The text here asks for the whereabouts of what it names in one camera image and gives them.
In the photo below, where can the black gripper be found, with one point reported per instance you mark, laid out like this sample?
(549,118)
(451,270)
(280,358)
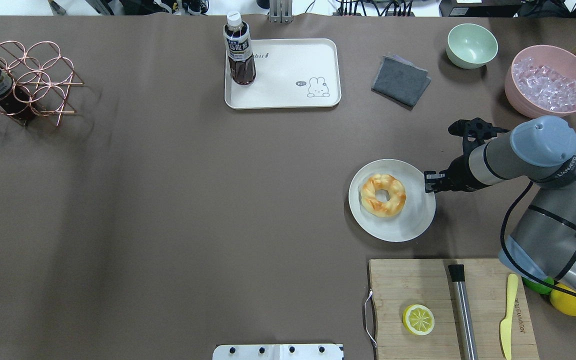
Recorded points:
(458,174)

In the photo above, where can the white round plate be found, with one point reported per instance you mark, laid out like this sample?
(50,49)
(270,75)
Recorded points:
(417,213)

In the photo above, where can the glazed twisted donut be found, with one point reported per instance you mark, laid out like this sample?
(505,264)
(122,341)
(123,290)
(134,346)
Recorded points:
(383,195)

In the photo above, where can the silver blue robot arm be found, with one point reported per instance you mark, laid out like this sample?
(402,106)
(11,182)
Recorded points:
(543,243)

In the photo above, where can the cream rectangular tray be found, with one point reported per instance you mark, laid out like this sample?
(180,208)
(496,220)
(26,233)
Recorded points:
(291,73)

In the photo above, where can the dark tea bottle on tray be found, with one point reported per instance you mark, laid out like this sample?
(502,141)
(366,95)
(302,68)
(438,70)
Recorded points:
(238,44)

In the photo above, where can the grey folded cloth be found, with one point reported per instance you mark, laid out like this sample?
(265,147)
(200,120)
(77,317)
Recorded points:
(401,80)

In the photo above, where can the bamboo cutting board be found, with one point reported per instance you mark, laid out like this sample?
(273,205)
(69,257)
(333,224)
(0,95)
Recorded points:
(398,283)

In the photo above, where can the mint green bowl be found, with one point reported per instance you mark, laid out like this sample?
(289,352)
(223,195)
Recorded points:
(471,46)

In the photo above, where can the lemon half slice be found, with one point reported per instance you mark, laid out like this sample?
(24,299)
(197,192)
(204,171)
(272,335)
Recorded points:
(418,319)

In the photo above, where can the pink bowl of ice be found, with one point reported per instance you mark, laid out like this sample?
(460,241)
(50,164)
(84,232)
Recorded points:
(541,81)

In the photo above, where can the green lime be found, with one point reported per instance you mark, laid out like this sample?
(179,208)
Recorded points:
(537,287)

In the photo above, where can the steel muddler black tip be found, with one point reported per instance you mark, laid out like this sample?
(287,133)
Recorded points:
(457,275)

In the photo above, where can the yellow plastic knife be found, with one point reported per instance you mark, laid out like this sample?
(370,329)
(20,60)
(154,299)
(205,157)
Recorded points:
(505,325)

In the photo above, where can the yellow lemon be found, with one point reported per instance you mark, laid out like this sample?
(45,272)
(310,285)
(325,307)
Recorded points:
(562,301)

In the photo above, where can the aluminium frame post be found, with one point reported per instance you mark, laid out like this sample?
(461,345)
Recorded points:
(280,11)

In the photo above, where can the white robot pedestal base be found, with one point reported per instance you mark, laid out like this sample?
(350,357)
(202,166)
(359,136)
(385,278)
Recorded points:
(289,351)

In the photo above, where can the copper wire bottle rack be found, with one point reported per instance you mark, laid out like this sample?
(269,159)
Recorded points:
(43,81)

